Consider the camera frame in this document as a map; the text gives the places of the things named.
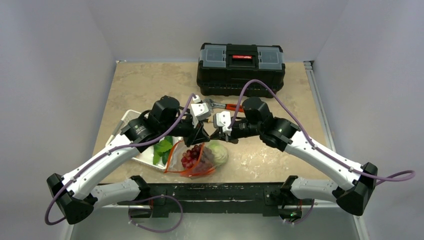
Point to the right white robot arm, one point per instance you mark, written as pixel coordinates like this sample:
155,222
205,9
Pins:
351,184

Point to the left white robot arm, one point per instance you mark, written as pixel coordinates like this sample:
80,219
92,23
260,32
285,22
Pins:
79,192

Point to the green leafy vegetable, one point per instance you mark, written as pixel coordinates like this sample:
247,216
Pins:
158,149

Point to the green cabbage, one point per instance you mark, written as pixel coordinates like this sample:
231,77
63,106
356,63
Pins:
219,152

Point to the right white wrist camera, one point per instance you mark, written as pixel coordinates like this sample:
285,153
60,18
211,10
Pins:
222,121

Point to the orange carrot green top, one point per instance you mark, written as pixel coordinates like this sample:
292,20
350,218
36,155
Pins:
197,172

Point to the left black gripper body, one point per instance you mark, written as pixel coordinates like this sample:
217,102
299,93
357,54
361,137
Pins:
183,127

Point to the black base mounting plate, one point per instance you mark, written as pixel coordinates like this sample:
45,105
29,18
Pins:
266,198

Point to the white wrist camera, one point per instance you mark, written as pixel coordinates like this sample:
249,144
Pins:
222,121
199,110

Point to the black plastic toolbox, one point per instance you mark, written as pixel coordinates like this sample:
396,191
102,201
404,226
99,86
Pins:
224,69

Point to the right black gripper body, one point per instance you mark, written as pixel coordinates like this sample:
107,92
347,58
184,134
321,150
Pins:
240,129

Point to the white plastic basket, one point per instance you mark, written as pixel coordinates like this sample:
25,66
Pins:
147,156

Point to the green cucumber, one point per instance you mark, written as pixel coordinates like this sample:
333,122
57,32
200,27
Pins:
168,149

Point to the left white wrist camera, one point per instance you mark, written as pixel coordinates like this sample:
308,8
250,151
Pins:
199,110

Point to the adjustable wrench red handle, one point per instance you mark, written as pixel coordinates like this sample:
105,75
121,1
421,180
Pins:
216,105

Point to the clear zip top bag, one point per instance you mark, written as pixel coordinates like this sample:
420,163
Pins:
174,160

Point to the light red grape bunch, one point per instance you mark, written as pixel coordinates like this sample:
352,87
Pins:
198,157

